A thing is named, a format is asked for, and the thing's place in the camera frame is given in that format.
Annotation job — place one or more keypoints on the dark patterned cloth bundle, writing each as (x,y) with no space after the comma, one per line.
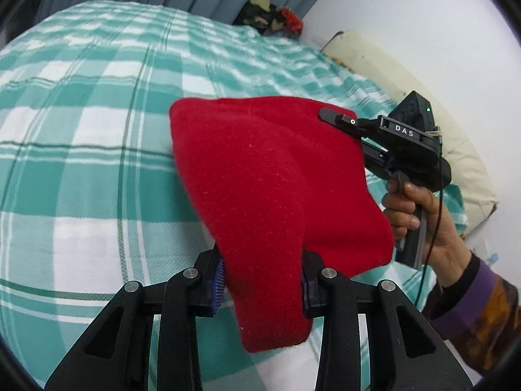
(264,16)

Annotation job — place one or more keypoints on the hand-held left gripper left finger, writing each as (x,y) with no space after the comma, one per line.
(215,289)

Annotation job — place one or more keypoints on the cream pillow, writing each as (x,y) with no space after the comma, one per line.
(468,150)

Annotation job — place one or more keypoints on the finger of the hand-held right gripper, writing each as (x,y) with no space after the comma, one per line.
(342,120)

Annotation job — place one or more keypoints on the person's right sleeved forearm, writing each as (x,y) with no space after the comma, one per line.
(480,309)

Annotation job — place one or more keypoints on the person's right hand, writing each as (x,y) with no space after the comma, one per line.
(439,232)

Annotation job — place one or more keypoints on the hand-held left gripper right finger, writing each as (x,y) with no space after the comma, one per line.
(307,298)

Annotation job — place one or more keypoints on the red knit garment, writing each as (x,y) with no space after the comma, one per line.
(264,171)

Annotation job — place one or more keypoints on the green white plaid bed sheet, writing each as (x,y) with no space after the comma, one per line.
(81,130)

